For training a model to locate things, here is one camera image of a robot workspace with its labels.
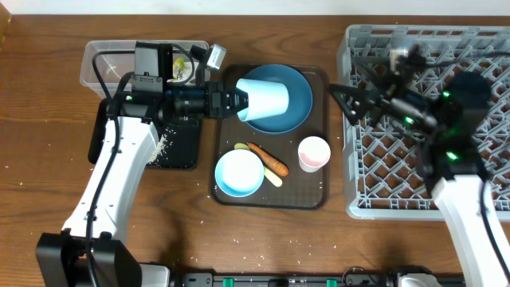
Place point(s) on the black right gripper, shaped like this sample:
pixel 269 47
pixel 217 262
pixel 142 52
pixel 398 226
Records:
pixel 377 100

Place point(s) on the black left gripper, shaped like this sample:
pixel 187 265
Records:
pixel 217 100

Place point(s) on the light blue cup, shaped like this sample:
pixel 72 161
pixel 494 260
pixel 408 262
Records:
pixel 265 99

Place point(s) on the silver green snack wrapper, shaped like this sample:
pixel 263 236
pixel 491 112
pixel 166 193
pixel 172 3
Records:
pixel 179 69

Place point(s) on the light blue bowl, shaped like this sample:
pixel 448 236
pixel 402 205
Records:
pixel 239 173

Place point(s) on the white rice pile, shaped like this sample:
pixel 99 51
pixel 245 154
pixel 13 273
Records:
pixel 161 152

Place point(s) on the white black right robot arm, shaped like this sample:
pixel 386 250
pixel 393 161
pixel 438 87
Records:
pixel 448 158

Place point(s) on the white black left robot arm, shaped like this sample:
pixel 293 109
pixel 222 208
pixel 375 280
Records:
pixel 166 84

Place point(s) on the grey dishwasher rack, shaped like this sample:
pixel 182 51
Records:
pixel 379 170

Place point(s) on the clear plastic waste bin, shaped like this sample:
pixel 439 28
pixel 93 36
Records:
pixel 113 66

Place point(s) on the dark blue plate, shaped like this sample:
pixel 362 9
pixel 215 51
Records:
pixel 300 98

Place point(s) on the black rectangular tray bin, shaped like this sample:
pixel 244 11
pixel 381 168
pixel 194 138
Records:
pixel 182 155

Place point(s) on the pink cup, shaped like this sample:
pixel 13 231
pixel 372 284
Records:
pixel 313 153

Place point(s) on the orange carrot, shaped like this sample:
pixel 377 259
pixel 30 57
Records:
pixel 270 161

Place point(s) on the yellow plastic spoon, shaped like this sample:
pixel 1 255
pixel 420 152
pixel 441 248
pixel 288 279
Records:
pixel 269 175

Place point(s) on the brown serving tray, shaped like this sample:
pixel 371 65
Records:
pixel 300 190

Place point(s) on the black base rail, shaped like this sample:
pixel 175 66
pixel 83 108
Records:
pixel 407 275

